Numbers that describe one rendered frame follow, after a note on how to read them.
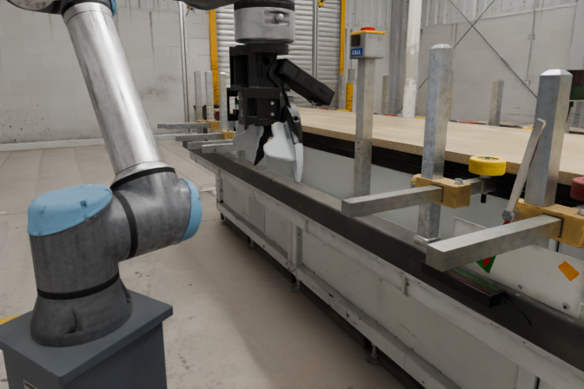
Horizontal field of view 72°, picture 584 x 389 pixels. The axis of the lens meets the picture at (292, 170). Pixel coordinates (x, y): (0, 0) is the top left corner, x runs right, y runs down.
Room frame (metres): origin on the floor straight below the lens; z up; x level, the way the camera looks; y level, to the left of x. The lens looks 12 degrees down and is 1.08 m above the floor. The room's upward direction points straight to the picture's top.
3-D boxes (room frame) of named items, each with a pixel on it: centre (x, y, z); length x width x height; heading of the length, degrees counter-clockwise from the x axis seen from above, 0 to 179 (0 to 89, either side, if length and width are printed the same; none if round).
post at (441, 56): (0.92, -0.33, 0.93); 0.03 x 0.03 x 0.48; 28
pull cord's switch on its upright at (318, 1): (3.48, -0.22, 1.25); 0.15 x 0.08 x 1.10; 28
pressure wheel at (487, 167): (0.95, -0.47, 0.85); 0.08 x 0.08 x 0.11
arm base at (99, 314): (0.76, 0.44, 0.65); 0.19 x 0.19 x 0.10
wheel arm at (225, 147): (1.74, 0.18, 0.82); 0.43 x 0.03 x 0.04; 118
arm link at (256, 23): (0.62, 0.04, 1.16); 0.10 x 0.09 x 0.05; 30
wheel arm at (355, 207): (0.85, -0.30, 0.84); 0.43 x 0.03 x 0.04; 118
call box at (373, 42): (1.15, -0.21, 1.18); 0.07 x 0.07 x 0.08; 28
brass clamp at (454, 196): (0.90, -0.34, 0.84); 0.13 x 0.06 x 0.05; 28
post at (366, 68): (1.15, -0.21, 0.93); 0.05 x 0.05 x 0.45; 28
